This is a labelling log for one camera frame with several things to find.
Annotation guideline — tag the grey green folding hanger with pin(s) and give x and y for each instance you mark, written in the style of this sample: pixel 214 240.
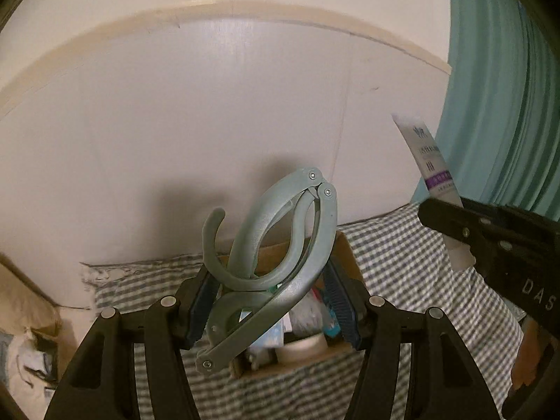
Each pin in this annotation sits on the grey green folding hanger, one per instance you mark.
pixel 280 227

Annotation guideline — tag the small brown cardboard box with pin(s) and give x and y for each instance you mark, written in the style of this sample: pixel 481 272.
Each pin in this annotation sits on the small brown cardboard box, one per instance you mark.
pixel 43 345

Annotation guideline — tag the person's right hand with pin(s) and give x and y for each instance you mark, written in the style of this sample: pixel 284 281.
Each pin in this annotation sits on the person's right hand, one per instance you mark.
pixel 529 354

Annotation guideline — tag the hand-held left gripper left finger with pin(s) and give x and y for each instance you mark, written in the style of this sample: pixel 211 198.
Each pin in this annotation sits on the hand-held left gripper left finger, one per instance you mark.
pixel 199 310

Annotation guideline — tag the blue curtain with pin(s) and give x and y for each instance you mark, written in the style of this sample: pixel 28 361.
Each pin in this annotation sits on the blue curtain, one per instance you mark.
pixel 498 74

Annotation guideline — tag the grey white checked blanket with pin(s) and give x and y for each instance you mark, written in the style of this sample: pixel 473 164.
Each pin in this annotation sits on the grey white checked blanket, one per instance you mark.
pixel 407 262

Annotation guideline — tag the white purple cream tube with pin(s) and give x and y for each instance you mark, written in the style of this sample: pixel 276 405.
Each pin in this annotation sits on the white purple cream tube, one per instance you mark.
pixel 431 162

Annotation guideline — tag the clear plastic packet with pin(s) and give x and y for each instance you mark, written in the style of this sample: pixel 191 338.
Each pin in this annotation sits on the clear plastic packet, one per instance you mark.
pixel 306 310

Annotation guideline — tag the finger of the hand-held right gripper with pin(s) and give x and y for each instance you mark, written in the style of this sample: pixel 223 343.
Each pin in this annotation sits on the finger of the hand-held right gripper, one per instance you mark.
pixel 479 204
pixel 455 223

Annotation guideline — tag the beige pillow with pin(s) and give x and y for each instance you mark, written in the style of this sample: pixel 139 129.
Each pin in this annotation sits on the beige pillow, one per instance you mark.
pixel 19 288

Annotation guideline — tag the beige tape roll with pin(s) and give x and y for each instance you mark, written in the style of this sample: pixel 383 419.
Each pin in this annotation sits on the beige tape roll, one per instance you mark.
pixel 302 348

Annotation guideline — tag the large cardboard box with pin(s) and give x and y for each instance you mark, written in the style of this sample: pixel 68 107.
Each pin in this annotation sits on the large cardboard box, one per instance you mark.
pixel 345 262

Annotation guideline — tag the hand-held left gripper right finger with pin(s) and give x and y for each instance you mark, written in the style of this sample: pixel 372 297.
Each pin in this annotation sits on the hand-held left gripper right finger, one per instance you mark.
pixel 340 306

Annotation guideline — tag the floral patterned pillow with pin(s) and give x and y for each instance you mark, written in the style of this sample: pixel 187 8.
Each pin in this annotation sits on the floral patterned pillow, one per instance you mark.
pixel 105 273

